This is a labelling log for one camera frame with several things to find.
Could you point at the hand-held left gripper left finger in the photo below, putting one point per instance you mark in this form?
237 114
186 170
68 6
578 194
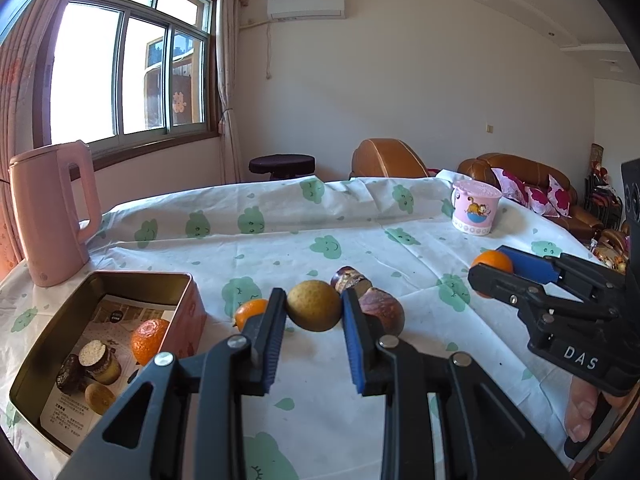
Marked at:
272 360

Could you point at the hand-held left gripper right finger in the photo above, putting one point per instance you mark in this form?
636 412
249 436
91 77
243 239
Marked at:
356 355

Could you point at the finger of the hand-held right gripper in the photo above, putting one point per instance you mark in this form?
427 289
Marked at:
535 266
505 285

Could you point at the orange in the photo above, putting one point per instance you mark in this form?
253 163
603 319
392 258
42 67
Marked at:
247 312
147 340
492 262

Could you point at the brown round fruit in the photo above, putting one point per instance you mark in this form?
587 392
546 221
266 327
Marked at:
385 310

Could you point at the yellow-green round fruit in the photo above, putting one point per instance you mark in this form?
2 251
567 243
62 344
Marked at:
312 305

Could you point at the pink metal tin box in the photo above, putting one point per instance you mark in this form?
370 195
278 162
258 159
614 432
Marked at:
196 310

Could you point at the small golden bun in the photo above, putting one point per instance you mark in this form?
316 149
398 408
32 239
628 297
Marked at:
100 397

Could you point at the dark chocolate pastry front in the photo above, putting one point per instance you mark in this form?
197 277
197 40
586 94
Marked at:
67 377

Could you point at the person's right hand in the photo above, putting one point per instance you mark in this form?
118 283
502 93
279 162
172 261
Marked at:
580 405

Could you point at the pink floral pillow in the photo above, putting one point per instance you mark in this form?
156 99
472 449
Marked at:
507 184
536 201
560 195

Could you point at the pink cartoon cup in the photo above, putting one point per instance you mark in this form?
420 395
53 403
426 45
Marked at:
475 210

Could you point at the dark wooden chair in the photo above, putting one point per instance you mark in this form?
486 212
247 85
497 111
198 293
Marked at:
602 200

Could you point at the brown leather sofa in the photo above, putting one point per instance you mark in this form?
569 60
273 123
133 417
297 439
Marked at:
520 165

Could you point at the white green-patterned tablecloth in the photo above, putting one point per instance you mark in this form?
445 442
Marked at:
350 230

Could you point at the printed paper leaflet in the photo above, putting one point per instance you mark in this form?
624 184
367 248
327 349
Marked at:
117 317

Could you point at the brown leather armchair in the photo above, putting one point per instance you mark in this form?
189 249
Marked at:
387 157

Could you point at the dark round stool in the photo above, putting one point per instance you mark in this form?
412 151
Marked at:
282 164

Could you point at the pink electric kettle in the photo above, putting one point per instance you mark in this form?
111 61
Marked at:
45 220

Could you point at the beige tied curtain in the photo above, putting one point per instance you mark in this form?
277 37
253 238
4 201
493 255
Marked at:
227 85

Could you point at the white air conditioner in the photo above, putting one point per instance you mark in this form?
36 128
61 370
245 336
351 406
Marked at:
306 6

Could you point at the pink floral curtain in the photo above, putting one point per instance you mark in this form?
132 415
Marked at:
12 135

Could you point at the sliding glass window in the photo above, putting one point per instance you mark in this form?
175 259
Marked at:
85 70

